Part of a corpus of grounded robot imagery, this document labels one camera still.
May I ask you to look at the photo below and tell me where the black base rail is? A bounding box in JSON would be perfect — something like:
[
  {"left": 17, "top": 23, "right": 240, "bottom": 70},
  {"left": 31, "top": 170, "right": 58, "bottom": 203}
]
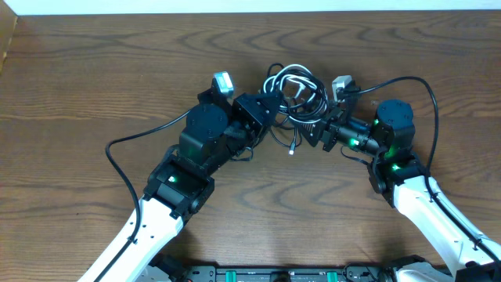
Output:
[{"left": 138, "top": 263, "right": 454, "bottom": 282}]

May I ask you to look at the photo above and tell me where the black usb cable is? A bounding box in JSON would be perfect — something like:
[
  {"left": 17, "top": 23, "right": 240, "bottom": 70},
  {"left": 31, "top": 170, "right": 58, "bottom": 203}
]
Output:
[{"left": 258, "top": 62, "right": 332, "bottom": 150}]

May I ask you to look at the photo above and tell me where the left camera cable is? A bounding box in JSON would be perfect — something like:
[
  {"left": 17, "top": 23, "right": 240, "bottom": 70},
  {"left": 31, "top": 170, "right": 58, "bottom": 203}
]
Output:
[{"left": 92, "top": 110, "right": 192, "bottom": 282}]

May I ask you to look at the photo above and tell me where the right camera cable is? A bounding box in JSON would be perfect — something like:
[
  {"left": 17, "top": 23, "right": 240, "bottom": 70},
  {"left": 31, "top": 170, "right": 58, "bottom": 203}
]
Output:
[{"left": 344, "top": 75, "right": 501, "bottom": 262}]

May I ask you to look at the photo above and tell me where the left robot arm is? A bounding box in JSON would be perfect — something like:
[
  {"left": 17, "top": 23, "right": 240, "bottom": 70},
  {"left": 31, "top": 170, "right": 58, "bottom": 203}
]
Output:
[{"left": 81, "top": 90, "right": 283, "bottom": 281}]

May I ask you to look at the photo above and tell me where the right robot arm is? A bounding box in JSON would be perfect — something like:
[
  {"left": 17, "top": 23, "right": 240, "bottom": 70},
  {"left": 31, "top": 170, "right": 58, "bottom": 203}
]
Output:
[{"left": 299, "top": 99, "right": 500, "bottom": 281}]

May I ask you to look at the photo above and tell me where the white usb cable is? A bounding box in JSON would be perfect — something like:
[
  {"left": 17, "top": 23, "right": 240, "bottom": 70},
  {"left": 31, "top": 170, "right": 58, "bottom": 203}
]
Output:
[{"left": 261, "top": 63, "right": 329, "bottom": 156}]

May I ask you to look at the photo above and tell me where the camera cable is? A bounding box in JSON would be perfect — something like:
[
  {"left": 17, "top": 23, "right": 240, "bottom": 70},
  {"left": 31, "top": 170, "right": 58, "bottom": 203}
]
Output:
[
  {"left": 344, "top": 75, "right": 501, "bottom": 262},
  {"left": 92, "top": 110, "right": 192, "bottom": 282}
]

